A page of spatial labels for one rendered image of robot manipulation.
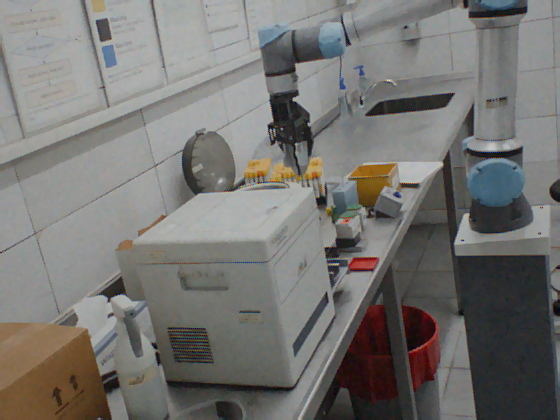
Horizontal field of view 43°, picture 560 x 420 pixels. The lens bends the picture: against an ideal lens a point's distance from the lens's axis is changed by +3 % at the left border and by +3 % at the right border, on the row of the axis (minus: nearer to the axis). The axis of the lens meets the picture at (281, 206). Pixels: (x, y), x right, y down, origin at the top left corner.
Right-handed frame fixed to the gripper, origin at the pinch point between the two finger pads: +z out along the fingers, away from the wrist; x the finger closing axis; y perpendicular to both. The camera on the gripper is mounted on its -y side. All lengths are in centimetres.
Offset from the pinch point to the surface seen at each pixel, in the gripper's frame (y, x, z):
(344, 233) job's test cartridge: -9.7, 5.1, 21.0
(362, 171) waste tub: -56, -2, 18
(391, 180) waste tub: -46, 10, 18
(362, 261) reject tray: -2.1, 11.5, 25.8
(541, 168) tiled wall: -253, 39, 82
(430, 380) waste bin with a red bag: -35, 16, 81
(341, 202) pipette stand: -29.8, -1.5, 19.2
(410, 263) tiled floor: -193, -26, 113
